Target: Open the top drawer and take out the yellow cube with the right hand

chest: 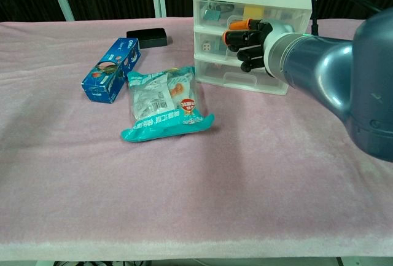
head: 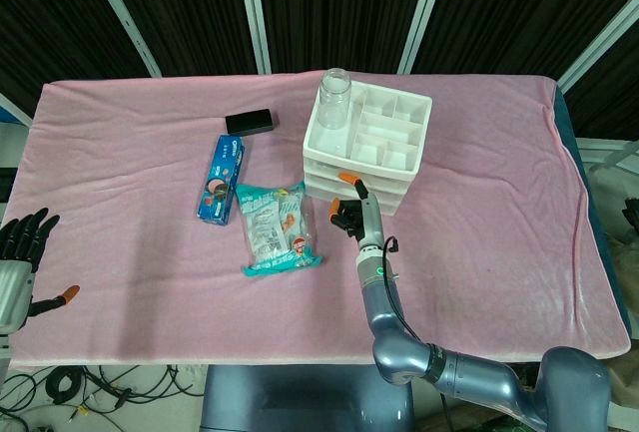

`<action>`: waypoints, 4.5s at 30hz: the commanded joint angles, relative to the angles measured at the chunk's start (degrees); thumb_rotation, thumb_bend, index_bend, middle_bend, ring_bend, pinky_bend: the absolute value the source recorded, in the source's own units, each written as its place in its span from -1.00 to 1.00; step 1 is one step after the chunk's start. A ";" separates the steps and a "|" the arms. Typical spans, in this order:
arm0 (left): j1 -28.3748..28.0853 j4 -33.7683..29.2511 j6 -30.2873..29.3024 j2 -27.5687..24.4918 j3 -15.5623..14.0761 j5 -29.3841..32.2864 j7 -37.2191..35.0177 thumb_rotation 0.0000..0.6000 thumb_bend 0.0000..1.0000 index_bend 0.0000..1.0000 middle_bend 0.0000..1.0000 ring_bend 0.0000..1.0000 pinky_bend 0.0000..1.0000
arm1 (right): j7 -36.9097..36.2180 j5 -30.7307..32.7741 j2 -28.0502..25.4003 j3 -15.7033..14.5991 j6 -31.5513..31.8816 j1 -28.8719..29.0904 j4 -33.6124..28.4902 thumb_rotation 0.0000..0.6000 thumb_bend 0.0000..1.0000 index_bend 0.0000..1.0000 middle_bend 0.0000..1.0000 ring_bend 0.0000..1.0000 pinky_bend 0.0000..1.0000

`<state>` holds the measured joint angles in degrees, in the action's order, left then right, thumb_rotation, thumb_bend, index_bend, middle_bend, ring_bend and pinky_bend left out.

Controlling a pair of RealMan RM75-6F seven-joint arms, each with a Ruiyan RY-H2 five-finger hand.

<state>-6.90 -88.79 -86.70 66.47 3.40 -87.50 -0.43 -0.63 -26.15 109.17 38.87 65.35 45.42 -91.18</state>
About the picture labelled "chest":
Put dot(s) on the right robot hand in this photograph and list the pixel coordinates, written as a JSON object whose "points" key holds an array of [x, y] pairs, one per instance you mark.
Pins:
{"points": [[255, 35]]}

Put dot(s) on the yellow block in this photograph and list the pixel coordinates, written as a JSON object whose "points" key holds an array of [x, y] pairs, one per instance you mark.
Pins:
{"points": [[253, 11]]}

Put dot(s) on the clear plastic drawer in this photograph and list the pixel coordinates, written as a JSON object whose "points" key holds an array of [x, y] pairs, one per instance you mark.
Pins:
{"points": [[215, 23]]}

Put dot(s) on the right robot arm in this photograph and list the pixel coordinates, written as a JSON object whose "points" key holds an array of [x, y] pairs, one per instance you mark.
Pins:
{"points": [[353, 72]]}

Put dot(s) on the clear drawer with white die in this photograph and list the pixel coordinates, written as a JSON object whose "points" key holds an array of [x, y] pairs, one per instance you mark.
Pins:
{"points": [[212, 45]]}

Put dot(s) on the clear empty drawer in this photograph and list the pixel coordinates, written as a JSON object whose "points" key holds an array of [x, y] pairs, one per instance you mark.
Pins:
{"points": [[233, 77]]}

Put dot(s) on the white die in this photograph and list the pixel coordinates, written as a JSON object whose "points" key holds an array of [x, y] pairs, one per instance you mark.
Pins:
{"points": [[207, 45]]}

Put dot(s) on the black rectangular box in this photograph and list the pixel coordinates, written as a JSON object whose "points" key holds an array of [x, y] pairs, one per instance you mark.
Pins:
{"points": [[147, 37]]}

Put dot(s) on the teal snack bag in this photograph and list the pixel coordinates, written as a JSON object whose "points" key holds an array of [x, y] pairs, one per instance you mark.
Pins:
{"points": [[162, 106]]}

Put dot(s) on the blue cookie box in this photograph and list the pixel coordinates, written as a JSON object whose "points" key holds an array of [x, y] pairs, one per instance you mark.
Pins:
{"points": [[110, 69]]}

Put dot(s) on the pink tablecloth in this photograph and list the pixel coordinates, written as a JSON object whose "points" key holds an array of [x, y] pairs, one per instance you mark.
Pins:
{"points": [[184, 186]]}

